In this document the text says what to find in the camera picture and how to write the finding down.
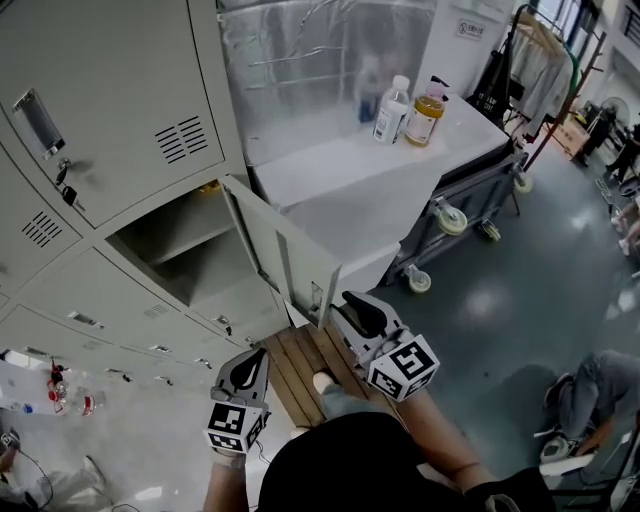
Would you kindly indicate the clear plastic water bottle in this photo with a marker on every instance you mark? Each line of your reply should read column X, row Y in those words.
column 391, row 117

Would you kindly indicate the small white wall sign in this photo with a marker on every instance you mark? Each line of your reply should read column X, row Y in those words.
column 470, row 29

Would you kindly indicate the wooden slatted platform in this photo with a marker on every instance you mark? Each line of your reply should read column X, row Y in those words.
column 295, row 370

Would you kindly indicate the yellow object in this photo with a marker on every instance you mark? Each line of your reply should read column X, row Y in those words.
column 209, row 188

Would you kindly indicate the person's right leg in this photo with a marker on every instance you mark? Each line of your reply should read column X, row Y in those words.
column 350, row 400

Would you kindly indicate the grey metal locker cabinet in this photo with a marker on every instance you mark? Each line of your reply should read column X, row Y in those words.
column 125, row 75

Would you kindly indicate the black clothes rack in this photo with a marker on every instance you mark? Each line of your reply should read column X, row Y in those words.
column 550, row 22

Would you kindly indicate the white water dispenser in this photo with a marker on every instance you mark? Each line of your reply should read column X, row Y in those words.
column 25, row 385

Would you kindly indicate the brown box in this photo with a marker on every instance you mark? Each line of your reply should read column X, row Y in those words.
column 570, row 137

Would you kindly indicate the person's black shirt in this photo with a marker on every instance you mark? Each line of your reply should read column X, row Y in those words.
column 340, row 470

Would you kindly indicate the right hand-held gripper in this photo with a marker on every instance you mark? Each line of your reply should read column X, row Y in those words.
column 405, row 367

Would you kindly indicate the grey metal locker door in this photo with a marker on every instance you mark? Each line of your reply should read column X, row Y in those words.
column 295, row 255

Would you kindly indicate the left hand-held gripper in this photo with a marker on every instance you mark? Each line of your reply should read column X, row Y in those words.
column 232, row 425

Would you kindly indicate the wooden coat stand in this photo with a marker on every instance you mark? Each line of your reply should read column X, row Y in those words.
column 570, row 100

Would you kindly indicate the silver reflective wall panel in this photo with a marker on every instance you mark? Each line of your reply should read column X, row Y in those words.
column 310, row 65

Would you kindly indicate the dark grey wheeled cart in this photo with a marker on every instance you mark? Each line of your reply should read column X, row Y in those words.
column 470, row 200

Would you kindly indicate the black keys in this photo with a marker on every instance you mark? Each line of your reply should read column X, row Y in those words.
column 67, row 192

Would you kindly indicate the black tote bag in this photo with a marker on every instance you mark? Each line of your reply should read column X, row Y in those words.
column 492, row 95

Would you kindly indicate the person's left forearm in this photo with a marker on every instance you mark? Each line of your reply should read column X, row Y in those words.
column 222, row 487

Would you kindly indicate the white hanging garments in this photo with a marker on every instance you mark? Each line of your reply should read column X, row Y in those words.
column 545, row 75

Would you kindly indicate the amber liquid bottle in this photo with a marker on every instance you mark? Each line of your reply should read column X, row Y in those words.
column 424, row 120

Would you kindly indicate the large white block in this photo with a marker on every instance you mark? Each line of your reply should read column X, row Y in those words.
column 340, row 185

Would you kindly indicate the person's right shoe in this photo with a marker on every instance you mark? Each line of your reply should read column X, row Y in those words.
column 322, row 382

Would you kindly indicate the person's right forearm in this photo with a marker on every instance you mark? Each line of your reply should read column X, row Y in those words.
column 440, row 440

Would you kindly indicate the black floor fan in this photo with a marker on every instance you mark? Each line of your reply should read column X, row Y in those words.
column 616, row 107

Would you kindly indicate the white sink top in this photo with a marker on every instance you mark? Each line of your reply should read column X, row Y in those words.
column 475, row 135

